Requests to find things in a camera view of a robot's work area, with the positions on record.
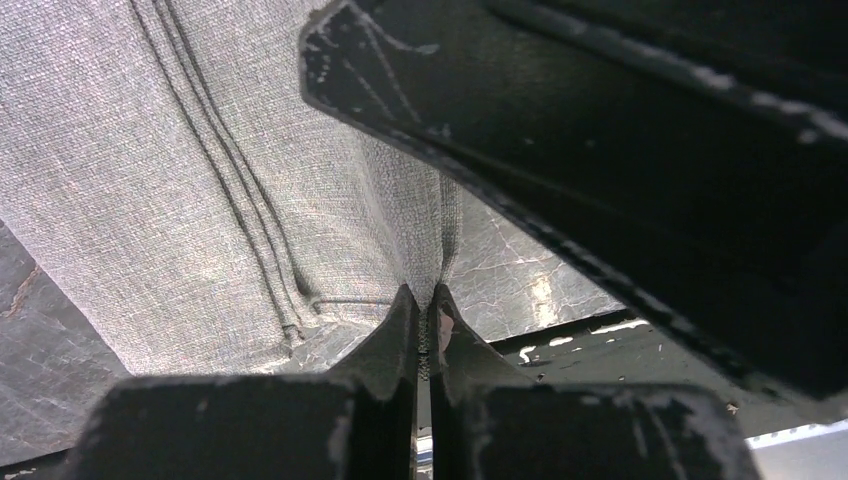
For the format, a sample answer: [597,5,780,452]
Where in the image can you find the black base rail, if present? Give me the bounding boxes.
[0,309,848,480]

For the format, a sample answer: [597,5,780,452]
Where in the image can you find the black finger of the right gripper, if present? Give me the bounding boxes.
[299,1,847,400]

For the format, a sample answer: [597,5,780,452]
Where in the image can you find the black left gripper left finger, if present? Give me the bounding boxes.
[63,286,419,479]

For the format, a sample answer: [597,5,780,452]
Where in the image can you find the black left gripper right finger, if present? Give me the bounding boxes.
[429,285,759,479]

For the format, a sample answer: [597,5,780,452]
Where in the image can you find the grey cloth napkin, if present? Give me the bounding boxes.
[1,1,462,375]

